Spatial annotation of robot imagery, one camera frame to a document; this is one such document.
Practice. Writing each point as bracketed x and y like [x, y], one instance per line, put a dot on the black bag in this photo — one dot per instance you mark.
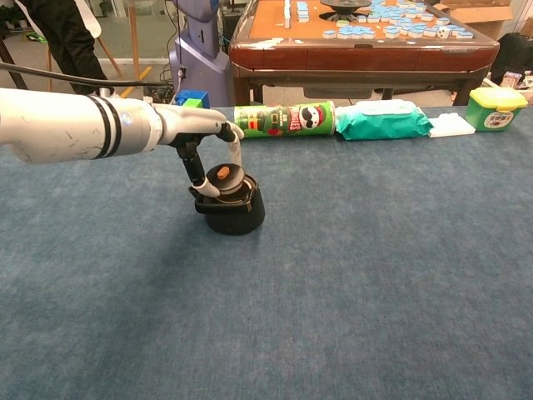
[516, 54]

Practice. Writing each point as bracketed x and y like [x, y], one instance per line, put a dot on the person in black trousers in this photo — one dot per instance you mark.
[71, 46]

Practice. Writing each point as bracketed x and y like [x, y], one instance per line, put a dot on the green Pringles can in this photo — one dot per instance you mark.
[258, 125]

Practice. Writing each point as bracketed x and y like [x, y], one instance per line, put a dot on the blue felt table cover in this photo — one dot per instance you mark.
[291, 312]

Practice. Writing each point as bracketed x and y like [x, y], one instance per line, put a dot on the wooden post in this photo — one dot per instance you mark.
[134, 41]

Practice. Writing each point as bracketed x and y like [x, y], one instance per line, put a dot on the yellow lidded container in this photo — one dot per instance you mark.
[491, 118]

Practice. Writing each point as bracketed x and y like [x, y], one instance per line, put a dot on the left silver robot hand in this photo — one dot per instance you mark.
[187, 123]

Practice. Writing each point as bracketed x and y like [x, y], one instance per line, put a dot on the dark furniture leg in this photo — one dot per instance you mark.
[14, 71]

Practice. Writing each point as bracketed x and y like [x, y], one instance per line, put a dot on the black round table hub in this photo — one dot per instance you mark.
[345, 4]

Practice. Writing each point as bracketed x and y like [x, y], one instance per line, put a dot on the brown mahjong table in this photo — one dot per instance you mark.
[354, 58]

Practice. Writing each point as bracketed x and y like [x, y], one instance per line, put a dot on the black teapot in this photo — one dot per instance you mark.
[237, 221]

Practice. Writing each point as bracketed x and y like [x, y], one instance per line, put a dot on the face-up white mahjong tile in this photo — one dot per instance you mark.
[444, 33]

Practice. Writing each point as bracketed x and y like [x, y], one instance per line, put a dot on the green toy block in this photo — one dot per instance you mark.
[192, 103]

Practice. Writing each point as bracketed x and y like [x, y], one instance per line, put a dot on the black teapot lid orange knob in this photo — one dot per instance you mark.
[231, 180]

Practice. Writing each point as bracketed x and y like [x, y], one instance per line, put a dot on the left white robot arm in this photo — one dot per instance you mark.
[62, 125]

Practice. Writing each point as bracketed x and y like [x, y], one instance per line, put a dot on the white chair wooden legs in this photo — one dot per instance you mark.
[93, 23]

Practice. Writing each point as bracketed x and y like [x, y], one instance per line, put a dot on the blue toy block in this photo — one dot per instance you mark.
[189, 94]

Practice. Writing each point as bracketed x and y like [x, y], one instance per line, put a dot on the blue white mahjong tile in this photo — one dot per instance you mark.
[329, 34]
[464, 34]

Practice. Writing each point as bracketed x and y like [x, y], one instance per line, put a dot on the flat white plastic box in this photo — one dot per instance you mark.
[451, 125]

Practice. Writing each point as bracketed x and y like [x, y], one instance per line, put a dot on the teal wet wipes pack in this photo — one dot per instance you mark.
[375, 125]

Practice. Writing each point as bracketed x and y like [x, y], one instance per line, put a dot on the blue-grey machine pedestal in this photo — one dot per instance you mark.
[200, 62]

